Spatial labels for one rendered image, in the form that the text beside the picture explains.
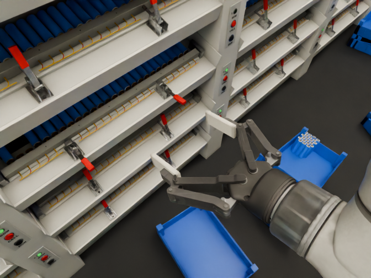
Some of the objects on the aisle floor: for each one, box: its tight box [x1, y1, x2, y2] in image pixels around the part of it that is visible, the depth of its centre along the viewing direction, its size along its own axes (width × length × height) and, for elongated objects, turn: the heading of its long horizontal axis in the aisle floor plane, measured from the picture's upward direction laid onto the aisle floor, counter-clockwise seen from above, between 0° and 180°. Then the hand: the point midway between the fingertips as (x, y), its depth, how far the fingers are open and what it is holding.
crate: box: [156, 206, 258, 278], centre depth 98 cm, size 30×20×8 cm
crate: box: [272, 127, 348, 188], centre depth 113 cm, size 30×20×8 cm
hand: (185, 139), depth 52 cm, fingers open, 13 cm apart
